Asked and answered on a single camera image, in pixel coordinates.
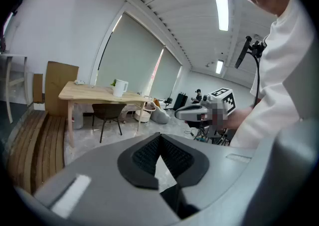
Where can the large cardboard sheet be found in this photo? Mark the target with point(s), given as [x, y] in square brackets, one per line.
[61, 87]

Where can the long ceiling light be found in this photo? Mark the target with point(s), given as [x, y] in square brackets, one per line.
[219, 67]
[221, 8]

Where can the green tissue pack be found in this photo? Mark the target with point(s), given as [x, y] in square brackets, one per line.
[79, 82]

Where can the person's white shirt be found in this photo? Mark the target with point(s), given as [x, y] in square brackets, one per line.
[281, 70]

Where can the orange cushion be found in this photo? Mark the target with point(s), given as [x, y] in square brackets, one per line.
[157, 102]

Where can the stack of wooden slats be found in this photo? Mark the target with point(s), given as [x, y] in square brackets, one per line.
[37, 145]

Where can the black case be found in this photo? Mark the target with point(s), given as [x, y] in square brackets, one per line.
[180, 101]

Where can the white electric kettle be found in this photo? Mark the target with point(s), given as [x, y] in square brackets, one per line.
[119, 87]

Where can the grey roller blind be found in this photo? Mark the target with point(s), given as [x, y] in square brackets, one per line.
[129, 55]
[165, 75]

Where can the black chest-mounted screen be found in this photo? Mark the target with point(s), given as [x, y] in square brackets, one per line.
[243, 51]

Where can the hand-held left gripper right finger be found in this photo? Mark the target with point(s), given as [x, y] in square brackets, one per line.
[219, 170]

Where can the grey bean bag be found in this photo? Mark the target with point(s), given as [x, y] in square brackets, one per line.
[160, 115]

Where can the wooden table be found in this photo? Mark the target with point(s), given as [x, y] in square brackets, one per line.
[89, 94]

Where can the black tripod stand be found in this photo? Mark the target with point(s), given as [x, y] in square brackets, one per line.
[207, 134]

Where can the person's right forearm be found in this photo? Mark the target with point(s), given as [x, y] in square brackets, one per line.
[239, 117]

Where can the small cardboard piece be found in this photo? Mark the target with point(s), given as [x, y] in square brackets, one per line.
[38, 87]

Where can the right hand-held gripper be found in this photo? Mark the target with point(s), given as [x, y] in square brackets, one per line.
[225, 97]

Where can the white frame table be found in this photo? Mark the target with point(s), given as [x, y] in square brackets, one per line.
[15, 70]

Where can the black screen mount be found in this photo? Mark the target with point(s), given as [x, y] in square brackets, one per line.
[258, 48]

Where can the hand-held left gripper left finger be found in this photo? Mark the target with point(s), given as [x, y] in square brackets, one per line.
[99, 182]

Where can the dark wicker chair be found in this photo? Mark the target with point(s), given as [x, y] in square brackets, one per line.
[108, 112]

